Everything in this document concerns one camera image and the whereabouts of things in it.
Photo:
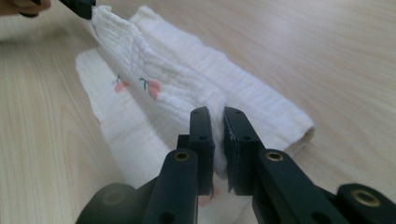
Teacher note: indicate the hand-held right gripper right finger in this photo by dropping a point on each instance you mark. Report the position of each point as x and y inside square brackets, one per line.
[243, 155]

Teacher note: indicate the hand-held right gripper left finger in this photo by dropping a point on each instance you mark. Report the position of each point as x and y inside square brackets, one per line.
[199, 149]

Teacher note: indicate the white cloth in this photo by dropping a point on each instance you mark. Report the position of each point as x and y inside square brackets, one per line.
[174, 81]

